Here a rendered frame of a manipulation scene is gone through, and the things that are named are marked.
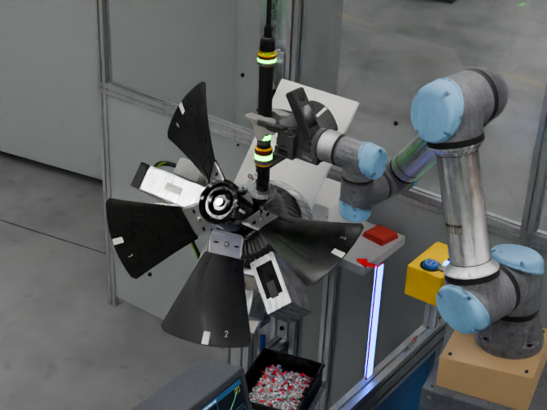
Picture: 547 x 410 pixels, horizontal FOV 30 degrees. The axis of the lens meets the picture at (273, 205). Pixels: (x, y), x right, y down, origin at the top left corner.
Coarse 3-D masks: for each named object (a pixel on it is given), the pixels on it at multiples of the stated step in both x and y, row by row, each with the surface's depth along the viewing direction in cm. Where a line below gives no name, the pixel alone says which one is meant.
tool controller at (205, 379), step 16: (192, 368) 195; (208, 368) 194; (224, 368) 193; (240, 368) 192; (176, 384) 190; (192, 384) 189; (208, 384) 188; (224, 384) 188; (240, 384) 191; (144, 400) 186; (160, 400) 185; (176, 400) 184; (192, 400) 183; (208, 400) 184; (224, 400) 188; (240, 400) 191
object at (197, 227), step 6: (198, 204) 262; (186, 210) 263; (192, 210) 263; (198, 210) 263; (186, 216) 265; (192, 216) 264; (198, 216) 264; (192, 222) 265; (204, 222) 264; (192, 228) 266; (198, 228) 266; (204, 228) 265; (210, 228) 265; (216, 228) 265; (198, 234) 267
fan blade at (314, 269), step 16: (272, 224) 253; (288, 224) 253; (304, 224) 253; (320, 224) 252; (336, 224) 251; (352, 224) 250; (272, 240) 248; (288, 240) 247; (304, 240) 247; (320, 240) 246; (336, 240) 246; (352, 240) 245; (288, 256) 244; (304, 256) 243; (320, 256) 242; (336, 256) 242; (304, 272) 240; (320, 272) 239
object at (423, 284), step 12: (432, 252) 267; (444, 252) 267; (420, 264) 261; (408, 276) 262; (420, 276) 260; (432, 276) 257; (408, 288) 264; (420, 288) 261; (432, 288) 259; (432, 300) 260
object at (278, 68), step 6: (276, 48) 305; (282, 54) 303; (276, 60) 298; (282, 60) 299; (276, 66) 297; (282, 66) 297; (276, 72) 298; (282, 72) 298; (276, 78) 299; (276, 84) 300
